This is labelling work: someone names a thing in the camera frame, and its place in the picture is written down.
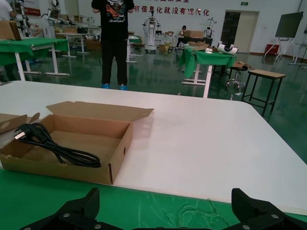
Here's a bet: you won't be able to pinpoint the cardboard box on table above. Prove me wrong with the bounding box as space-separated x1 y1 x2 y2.
0 20 23 41

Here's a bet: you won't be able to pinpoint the green-covered white-leg table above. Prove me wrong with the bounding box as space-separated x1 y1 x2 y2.
0 37 71 81

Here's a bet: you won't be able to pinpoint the open brown cardboard box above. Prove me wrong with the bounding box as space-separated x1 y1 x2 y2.
0 100 154 185
0 112 41 135

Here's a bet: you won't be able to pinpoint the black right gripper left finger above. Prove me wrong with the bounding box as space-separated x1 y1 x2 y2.
19 187 106 230

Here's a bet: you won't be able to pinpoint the seated person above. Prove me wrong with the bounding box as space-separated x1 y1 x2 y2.
176 25 188 48

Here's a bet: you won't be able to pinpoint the small white robot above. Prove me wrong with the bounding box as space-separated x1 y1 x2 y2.
203 18 218 39

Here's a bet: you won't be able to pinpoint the white curved shell part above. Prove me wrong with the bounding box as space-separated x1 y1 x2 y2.
217 43 239 54

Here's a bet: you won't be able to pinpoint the black stool with casters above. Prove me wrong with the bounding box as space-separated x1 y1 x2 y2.
224 66 249 91

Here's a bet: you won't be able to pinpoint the person in white shirt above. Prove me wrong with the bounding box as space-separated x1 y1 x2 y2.
0 0 14 22

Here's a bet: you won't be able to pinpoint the white robot with black joints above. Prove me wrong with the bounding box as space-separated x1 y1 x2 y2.
13 0 32 38

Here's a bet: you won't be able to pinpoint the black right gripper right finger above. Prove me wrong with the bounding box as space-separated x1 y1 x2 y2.
227 188 307 230

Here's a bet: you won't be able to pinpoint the green-draped white-leg table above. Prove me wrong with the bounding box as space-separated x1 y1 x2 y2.
178 46 237 99

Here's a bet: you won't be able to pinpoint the small green-covered table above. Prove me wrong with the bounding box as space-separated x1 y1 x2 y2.
126 31 142 63

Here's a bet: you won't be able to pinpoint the white desk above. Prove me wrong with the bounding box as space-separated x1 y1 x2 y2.
55 32 102 58

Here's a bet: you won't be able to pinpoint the white humanoid robot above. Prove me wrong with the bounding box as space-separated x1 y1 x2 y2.
141 11 164 54

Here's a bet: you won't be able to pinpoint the beige double door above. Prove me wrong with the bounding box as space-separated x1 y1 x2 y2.
220 10 260 54

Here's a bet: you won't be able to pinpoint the stacked cardboard boxes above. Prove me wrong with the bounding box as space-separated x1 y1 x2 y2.
85 38 103 51

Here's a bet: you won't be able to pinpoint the wooden-top black stool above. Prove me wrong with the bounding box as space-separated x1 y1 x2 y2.
241 69 286 117

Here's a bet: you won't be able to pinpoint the green table cloth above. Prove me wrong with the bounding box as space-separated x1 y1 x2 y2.
0 167 307 230

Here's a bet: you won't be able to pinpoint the black power cord with plug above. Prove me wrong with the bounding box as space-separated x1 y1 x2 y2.
13 123 102 168

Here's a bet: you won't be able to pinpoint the person in black t-shirt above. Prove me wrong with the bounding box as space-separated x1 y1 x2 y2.
91 0 135 91

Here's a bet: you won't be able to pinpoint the dark monitor on stand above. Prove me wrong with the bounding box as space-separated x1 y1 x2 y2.
274 11 305 66

